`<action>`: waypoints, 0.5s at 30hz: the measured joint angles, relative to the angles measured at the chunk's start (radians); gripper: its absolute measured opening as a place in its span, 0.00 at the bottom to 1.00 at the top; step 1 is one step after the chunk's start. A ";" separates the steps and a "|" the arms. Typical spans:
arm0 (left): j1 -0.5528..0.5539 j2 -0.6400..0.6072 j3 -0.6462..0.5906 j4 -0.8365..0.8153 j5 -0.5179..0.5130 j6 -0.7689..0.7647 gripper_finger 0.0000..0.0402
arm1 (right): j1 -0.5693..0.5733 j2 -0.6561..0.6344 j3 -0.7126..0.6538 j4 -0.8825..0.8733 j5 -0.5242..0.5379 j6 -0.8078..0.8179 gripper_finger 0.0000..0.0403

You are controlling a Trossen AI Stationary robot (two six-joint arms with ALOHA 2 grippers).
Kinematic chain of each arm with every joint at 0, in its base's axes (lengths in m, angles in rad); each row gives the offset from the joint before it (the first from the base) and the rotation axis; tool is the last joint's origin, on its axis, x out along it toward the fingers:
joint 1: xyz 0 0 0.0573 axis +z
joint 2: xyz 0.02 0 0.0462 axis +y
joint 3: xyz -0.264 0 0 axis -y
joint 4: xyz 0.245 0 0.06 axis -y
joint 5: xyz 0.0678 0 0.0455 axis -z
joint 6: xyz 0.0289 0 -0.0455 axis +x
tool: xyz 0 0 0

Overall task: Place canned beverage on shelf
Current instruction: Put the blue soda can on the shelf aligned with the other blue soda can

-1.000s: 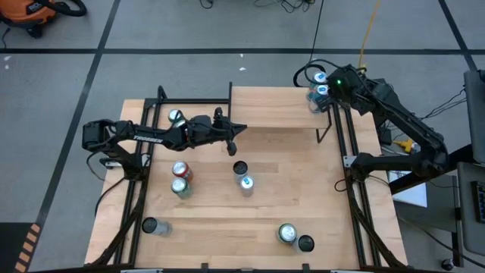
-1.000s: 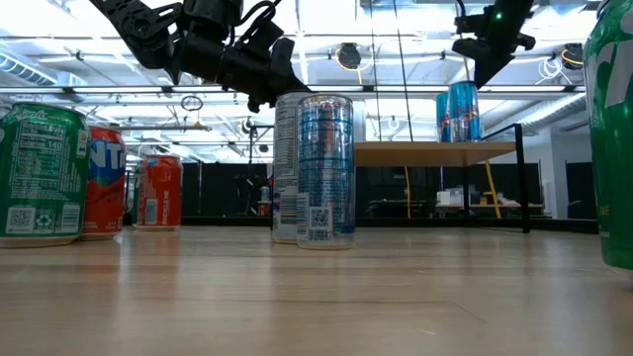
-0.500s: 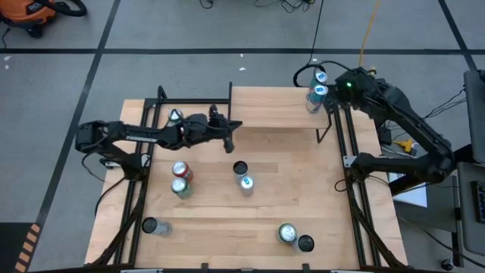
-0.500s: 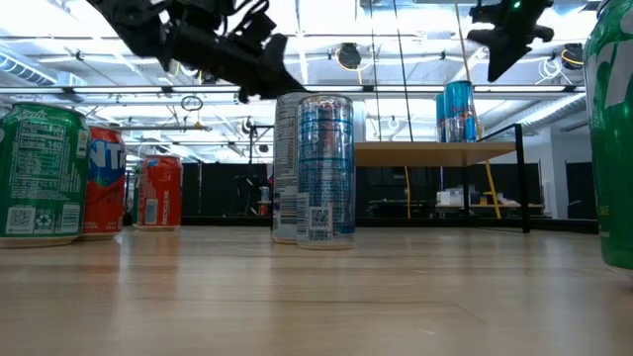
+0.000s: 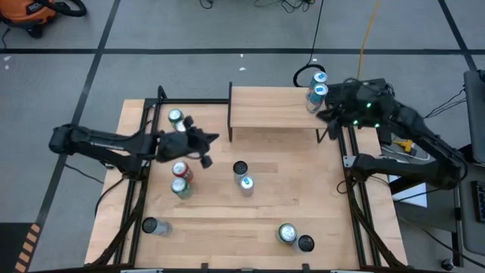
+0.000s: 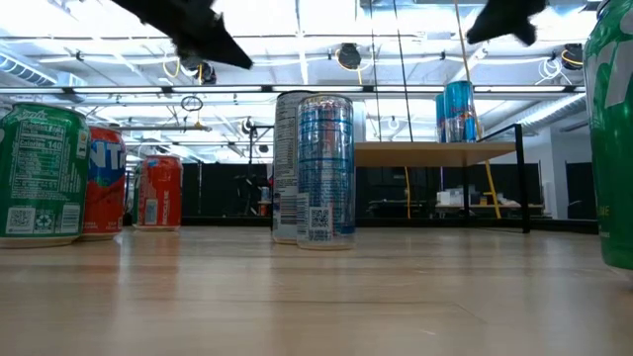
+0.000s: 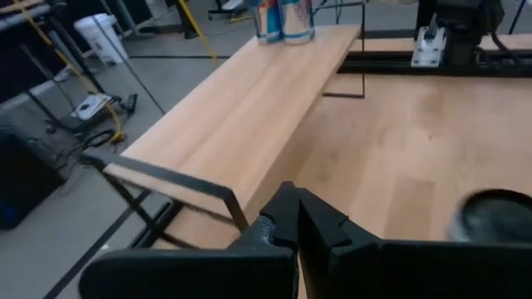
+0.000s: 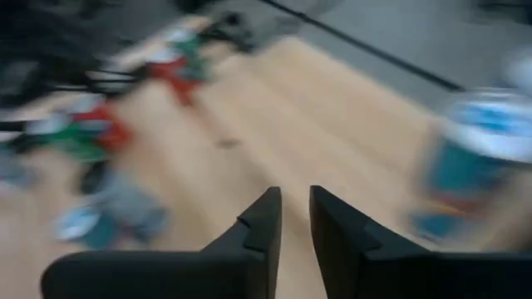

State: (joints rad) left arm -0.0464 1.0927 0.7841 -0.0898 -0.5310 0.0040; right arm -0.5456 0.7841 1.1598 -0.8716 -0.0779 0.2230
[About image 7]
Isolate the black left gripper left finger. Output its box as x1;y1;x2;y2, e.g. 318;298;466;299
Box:
78;181;299;299

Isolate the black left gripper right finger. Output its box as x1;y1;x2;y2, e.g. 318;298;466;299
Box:
298;189;532;299

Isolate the white Celsius can black lid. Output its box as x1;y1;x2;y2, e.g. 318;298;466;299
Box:
446;189;532;244

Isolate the blue silver Red Bull can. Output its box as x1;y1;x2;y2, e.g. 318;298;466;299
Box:
251;0;286;45
277;0;316;46

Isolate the black floor bin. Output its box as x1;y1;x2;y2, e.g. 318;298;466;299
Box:
0;124;67;232

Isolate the white power box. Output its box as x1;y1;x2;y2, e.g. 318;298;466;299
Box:
68;93;113;121

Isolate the white plastic bin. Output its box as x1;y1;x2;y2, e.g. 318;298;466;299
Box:
73;12;129;66

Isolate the yellow cable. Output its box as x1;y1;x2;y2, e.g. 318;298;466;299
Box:
177;0;218;59
12;0;126;145

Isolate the wooden shelf with black frame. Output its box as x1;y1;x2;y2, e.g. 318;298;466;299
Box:
81;0;367;250

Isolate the black aluminium table frame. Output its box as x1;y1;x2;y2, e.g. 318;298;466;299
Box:
128;31;532;250

